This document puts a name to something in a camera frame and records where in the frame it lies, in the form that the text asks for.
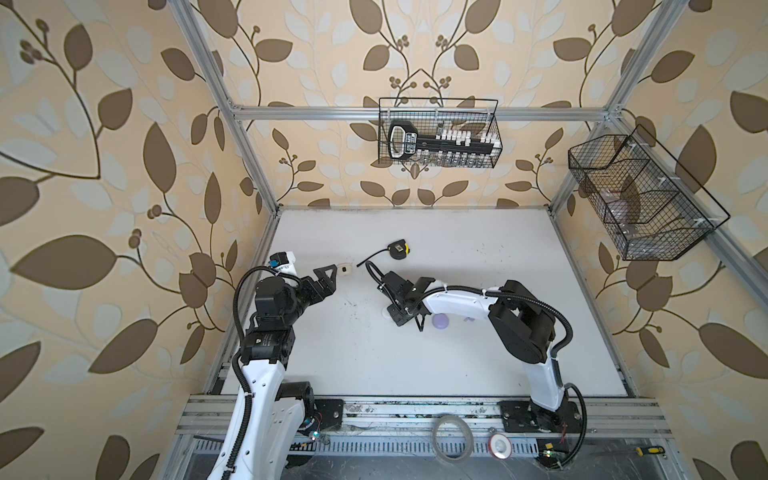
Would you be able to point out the black socket set holder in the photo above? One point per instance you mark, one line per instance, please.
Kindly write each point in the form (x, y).
(404, 141)

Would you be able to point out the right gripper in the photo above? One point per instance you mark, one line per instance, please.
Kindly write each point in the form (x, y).
(395, 317)

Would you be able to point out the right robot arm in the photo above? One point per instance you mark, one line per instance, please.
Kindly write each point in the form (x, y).
(531, 330)

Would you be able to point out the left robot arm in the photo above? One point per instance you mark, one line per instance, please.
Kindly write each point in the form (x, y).
(269, 411)

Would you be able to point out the purple round earbud case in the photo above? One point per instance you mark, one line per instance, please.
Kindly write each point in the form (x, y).
(440, 321)

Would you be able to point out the black yellow screwdriver right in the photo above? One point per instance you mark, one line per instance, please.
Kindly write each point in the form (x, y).
(653, 450)

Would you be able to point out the small white tape roll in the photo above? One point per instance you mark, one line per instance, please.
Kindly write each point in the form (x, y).
(499, 446)

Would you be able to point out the right side wire basket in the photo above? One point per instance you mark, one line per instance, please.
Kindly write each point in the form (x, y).
(653, 207)

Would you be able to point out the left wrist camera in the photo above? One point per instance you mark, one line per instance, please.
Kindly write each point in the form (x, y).
(283, 262)

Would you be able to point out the black yellow tape measure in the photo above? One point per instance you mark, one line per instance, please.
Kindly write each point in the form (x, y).
(397, 250)

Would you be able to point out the grey tape roll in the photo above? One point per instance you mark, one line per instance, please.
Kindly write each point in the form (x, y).
(452, 439)

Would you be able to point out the rear wire basket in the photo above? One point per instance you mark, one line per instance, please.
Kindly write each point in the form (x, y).
(473, 114)

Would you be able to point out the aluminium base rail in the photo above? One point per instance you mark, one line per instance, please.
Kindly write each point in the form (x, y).
(605, 417)

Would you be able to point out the wire basket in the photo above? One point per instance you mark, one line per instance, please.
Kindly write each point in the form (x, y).
(653, 207)
(473, 114)

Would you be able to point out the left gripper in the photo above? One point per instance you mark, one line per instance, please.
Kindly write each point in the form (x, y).
(326, 288)

